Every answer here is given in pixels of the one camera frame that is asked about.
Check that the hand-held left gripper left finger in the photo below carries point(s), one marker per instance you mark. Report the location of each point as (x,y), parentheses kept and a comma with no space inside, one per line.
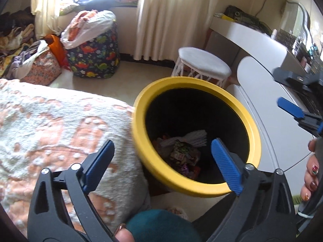
(97,167)

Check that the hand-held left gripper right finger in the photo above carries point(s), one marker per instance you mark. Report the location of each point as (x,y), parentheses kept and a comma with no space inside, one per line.
(227,167)

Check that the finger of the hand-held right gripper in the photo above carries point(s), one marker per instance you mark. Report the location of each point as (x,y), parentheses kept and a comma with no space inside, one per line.
(290,75)
(290,108)

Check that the large white foam net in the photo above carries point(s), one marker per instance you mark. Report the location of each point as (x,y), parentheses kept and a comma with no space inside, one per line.
(195,137)

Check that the green black snack wrapper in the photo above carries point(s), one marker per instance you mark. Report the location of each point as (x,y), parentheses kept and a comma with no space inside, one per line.
(180,152)

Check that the yellow-rimmed black bin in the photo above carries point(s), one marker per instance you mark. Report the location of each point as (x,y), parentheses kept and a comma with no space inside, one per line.
(191,82)

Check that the person's right hand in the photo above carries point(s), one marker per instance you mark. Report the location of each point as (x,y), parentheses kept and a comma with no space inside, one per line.
(314,171)

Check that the person's left hand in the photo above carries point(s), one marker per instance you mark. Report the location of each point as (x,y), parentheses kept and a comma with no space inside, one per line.
(124,234)

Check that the white rounded cabinet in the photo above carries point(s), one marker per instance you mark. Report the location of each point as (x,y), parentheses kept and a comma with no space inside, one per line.
(262,100)

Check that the mosaic storage box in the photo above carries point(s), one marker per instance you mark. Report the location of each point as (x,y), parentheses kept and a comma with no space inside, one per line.
(292,42)

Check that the white bottle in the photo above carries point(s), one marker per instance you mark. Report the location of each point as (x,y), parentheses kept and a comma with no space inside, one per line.
(274,34)

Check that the white vanity table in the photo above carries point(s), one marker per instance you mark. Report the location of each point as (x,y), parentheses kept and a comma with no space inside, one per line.
(252,36)

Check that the white framed vanity mirror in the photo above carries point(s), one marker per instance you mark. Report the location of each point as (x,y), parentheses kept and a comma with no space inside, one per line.
(295,17)

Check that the peach patterned blanket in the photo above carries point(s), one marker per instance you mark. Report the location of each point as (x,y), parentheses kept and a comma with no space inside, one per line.
(63,121)

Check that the dark olive bag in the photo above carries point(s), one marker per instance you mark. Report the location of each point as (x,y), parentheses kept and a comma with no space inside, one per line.
(242,15)

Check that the white round stool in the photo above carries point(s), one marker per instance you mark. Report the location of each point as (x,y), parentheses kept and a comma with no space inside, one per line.
(204,60)

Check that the teal fleece clothing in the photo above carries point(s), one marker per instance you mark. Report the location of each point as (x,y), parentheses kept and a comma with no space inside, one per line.
(161,226)

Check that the dinosaur print laundry basket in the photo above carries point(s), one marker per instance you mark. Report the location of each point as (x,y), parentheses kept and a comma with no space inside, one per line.
(96,58)

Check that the floral fabric bag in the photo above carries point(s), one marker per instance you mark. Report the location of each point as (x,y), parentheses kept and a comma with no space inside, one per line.
(43,68)

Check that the orange plastic bag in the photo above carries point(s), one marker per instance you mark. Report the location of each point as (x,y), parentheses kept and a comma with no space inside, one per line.
(55,46)

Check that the lavender cloth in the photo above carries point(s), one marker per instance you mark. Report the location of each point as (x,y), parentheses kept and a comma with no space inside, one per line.
(19,61)

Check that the cream curtain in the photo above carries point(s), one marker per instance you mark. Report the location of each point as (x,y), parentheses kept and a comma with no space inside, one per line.
(48,7)
(171,17)

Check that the crumpled white plastic bag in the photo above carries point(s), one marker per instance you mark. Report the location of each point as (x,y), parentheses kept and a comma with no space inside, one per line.
(40,48)

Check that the white bag of orange clothes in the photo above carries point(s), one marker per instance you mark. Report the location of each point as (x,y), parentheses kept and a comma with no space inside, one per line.
(101,22)

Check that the pile of clothes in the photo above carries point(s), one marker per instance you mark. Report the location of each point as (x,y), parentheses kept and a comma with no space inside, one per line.
(15,35)

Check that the heap of jackets and bedding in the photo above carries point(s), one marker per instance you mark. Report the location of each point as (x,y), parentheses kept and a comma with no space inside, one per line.
(101,1)

